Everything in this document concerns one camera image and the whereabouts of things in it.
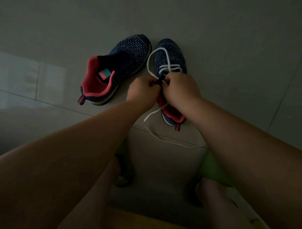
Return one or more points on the person's right hand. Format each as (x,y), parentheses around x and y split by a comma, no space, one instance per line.
(182,92)

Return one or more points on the person's left hand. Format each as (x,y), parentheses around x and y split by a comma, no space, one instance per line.
(142,92)

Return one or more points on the white shoelace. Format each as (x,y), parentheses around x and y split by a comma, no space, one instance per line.
(148,63)

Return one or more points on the blue knit sneaker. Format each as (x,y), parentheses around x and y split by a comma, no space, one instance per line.
(172,49)
(132,52)

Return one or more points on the person's right forearm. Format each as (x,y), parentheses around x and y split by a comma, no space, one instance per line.
(257,160)

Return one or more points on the person's left forearm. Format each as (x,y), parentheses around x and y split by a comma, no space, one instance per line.
(56,169)

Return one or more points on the person's right leg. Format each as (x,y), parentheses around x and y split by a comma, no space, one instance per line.
(217,205)

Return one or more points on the person's leg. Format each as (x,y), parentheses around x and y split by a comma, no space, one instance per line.
(92,203)
(217,205)

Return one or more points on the person's left leg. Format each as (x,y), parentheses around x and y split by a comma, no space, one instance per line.
(92,203)

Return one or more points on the green foam slipper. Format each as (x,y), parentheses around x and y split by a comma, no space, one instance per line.
(212,169)
(125,174)

